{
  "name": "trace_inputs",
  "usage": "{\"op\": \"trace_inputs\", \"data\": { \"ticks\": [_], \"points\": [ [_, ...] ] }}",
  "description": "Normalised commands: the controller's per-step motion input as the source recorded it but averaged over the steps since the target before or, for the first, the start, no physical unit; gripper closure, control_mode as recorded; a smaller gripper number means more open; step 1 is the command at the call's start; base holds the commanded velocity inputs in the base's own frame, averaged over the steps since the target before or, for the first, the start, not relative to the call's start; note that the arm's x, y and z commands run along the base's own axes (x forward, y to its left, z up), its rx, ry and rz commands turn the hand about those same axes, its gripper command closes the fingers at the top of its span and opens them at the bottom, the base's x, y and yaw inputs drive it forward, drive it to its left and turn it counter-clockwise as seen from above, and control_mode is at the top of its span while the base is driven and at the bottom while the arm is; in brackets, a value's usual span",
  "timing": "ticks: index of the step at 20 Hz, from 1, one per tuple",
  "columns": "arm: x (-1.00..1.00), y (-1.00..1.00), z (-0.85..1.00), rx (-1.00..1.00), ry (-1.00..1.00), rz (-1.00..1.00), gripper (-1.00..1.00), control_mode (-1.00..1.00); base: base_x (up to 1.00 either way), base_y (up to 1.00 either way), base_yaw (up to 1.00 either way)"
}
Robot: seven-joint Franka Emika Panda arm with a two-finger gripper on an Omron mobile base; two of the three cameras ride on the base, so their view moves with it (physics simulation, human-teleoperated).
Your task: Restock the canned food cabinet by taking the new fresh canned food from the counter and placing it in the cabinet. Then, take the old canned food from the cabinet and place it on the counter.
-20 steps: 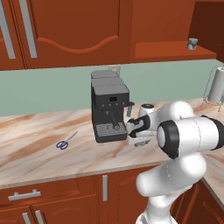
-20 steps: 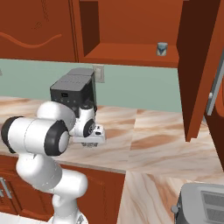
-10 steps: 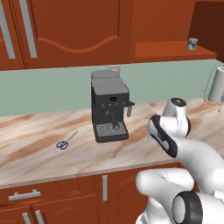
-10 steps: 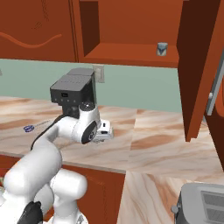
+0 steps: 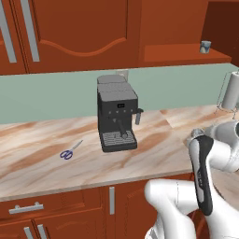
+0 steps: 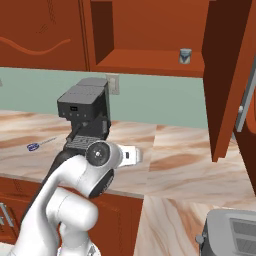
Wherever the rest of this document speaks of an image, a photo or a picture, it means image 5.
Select red wooden base cabinet door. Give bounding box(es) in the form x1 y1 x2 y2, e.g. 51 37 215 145
106 173 196 239
32 213 107 239
0 218 35 239

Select open red wooden cabinet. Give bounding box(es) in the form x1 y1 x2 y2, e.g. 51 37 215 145
139 0 239 68

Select dark grey coffee machine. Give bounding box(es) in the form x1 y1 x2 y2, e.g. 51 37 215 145
96 74 145 153

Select red wooden drawer front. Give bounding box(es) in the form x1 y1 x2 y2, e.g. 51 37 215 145
0 187 105 221

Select blue and white can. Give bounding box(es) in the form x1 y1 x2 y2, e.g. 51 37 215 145
199 40 212 55

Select white paper towel roll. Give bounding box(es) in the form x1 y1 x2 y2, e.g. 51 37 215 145
221 71 239 111

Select purple handled scissors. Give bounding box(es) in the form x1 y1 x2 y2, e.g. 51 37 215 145
59 139 84 161

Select grey bar cabinet handle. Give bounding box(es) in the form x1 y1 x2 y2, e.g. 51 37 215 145
108 186 116 216
20 0 41 63
0 0 18 63
36 223 49 239
22 226 35 239

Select wire paper towel stand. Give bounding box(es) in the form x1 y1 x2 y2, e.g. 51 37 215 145
215 70 239 121

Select grey drawer handle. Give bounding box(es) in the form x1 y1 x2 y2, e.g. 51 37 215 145
8 201 45 216

